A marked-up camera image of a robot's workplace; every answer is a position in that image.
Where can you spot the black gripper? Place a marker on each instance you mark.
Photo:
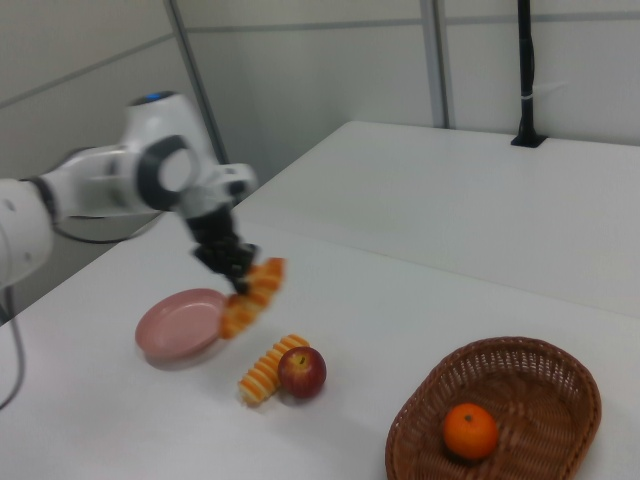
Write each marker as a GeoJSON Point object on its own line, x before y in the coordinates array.
{"type": "Point", "coordinates": [212, 227]}

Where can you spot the braided toy bread loaf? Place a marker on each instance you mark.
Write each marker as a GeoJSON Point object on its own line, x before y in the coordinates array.
{"type": "Point", "coordinates": [252, 305]}

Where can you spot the striped spiral toy bread roll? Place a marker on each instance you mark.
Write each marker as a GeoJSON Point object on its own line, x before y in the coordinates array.
{"type": "Point", "coordinates": [262, 372]}

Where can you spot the red toy apple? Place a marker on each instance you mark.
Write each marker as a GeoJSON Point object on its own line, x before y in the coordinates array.
{"type": "Point", "coordinates": [302, 372]}

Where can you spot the toy orange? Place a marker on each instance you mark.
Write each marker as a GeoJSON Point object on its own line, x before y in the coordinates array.
{"type": "Point", "coordinates": [471, 432]}

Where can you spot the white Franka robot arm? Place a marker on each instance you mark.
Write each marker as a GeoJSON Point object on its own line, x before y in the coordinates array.
{"type": "Point", "coordinates": [165, 175]}

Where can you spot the pink plate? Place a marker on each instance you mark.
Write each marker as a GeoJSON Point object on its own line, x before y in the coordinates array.
{"type": "Point", "coordinates": [175, 325]}

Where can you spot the brown woven basket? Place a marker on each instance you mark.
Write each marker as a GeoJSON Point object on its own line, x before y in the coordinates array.
{"type": "Point", "coordinates": [540, 400]}

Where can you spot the grey office partition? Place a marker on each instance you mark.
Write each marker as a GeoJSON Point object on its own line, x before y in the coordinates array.
{"type": "Point", "coordinates": [325, 75]}

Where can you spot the black mount pole with base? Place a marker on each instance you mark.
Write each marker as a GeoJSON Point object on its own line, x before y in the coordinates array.
{"type": "Point", "coordinates": [525, 60]}

